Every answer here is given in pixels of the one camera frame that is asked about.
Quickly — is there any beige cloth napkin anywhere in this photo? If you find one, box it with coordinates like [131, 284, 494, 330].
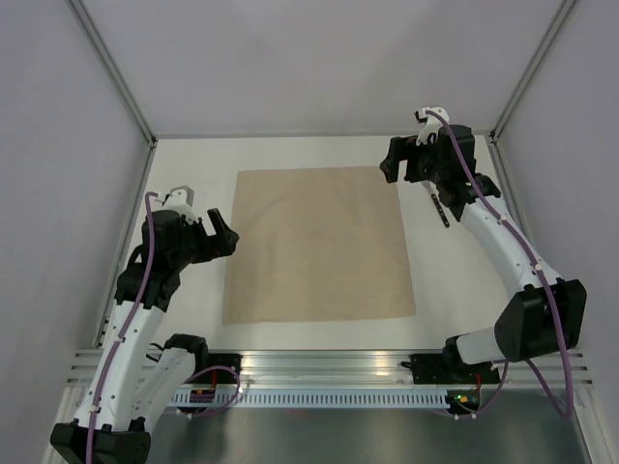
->
[222, 167, 416, 325]

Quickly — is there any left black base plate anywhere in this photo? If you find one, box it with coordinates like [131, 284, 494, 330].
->
[204, 353, 243, 386]

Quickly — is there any right aluminium frame post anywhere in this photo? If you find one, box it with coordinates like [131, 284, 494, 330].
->
[489, 0, 580, 144]

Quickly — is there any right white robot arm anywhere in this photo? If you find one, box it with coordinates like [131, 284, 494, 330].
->
[379, 125, 587, 382]

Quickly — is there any left aluminium frame post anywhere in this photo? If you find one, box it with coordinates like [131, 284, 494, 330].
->
[66, 0, 157, 148]

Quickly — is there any aluminium frame post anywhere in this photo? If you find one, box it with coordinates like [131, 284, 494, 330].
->
[489, 0, 580, 144]
[66, 0, 157, 148]

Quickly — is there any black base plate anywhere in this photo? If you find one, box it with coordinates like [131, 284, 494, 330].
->
[204, 353, 243, 386]
[399, 353, 500, 386]

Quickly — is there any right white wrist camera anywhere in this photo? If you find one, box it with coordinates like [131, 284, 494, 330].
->
[415, 107, 450, 146]

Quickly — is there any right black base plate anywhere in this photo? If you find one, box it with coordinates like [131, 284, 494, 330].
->
[399, 353, 500, 386]

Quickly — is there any black handled steel fork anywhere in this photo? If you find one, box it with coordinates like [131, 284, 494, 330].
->
[429, 188, 451, 228]

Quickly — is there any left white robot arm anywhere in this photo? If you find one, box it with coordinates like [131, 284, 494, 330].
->
[50, 207, 239, 463]

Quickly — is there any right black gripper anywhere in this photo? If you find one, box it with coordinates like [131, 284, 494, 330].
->
[380, 135, 449, 186]

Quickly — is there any aluminium front rail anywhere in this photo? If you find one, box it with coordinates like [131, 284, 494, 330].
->
[63, 349, 593, 390]

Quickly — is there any white slotted cable duct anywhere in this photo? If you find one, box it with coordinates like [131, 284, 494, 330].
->
[168, 390, 449, 408]

